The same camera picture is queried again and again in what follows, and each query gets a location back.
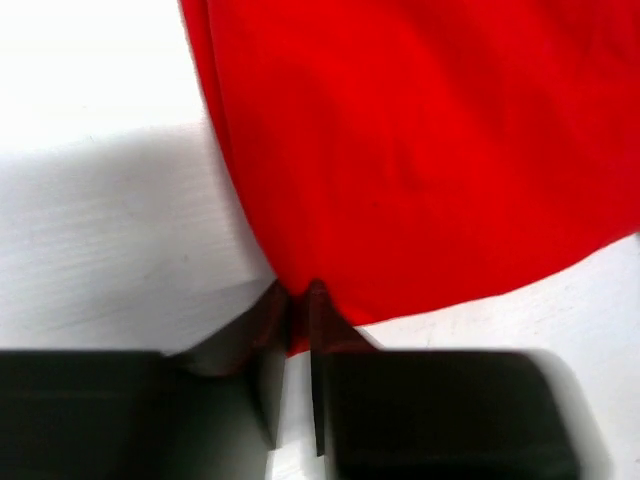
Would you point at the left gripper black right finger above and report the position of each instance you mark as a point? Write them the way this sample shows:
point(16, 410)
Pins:
point(444, 413)

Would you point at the red t shirt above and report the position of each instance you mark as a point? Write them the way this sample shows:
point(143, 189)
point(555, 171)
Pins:
point(414, 155)

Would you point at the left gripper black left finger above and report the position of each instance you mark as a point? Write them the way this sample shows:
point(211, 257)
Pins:
point(209, 412)

